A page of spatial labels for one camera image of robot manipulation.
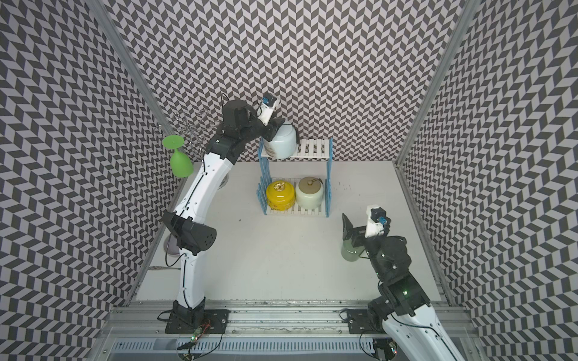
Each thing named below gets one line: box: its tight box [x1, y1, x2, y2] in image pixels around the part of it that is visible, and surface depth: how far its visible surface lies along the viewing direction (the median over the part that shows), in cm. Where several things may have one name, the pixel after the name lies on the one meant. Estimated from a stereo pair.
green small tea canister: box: [340, 236, 366, 262], surface depth 85 cm
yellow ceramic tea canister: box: [265, 180, 296, 211], surface depth 96 cm
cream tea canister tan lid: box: [295, 175, 325, 210], surface depth 97 cm
